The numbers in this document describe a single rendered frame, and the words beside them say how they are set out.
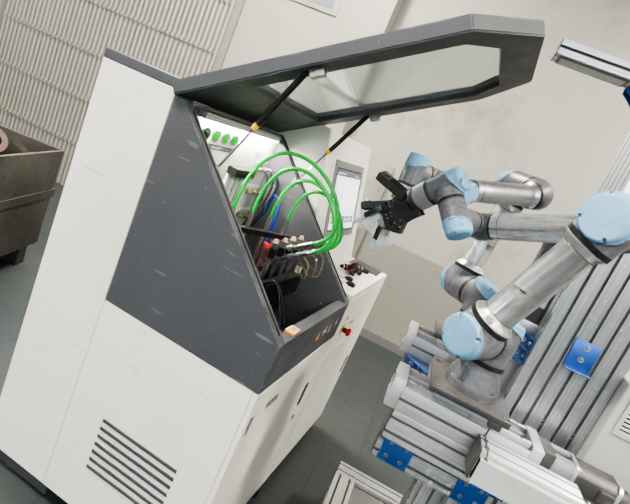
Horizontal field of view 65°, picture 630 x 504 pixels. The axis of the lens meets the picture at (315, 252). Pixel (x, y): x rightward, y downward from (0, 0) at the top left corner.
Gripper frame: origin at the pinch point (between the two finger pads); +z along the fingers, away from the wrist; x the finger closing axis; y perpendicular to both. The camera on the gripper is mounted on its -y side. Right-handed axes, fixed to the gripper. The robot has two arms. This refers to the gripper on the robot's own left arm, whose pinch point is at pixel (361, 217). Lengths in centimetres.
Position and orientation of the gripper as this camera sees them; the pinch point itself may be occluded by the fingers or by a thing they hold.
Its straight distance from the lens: 158.1
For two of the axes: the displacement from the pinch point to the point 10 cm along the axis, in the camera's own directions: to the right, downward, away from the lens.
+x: 5.8, -1.8, 7.9
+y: 3.7, 9.3, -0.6
